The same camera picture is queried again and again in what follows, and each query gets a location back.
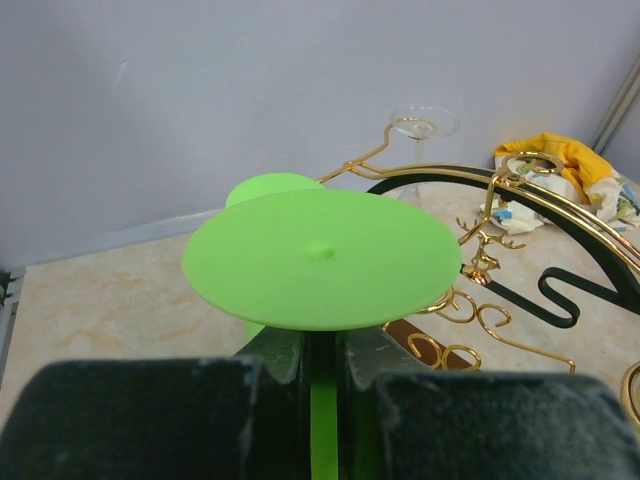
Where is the green wine glass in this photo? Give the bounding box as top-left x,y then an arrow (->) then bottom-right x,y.
225,172 -> 326,209
181,188 -> 461,479

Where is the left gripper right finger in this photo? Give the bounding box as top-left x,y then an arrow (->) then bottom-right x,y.
337,327 -> 639,479

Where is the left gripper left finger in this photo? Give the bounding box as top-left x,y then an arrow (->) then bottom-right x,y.
1,328 -> 310,479

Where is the yellow patterned cloth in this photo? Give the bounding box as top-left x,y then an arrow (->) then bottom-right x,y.
494,132 -> 639,232

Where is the clear wine glass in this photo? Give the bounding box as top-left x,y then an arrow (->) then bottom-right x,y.
391,104 -> 459,166

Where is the green wine glass front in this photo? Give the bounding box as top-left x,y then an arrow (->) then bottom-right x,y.
225,172 -> 326,209

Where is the gold wire wine glass rack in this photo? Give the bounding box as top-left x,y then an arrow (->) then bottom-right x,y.
314,124 -> 640,426

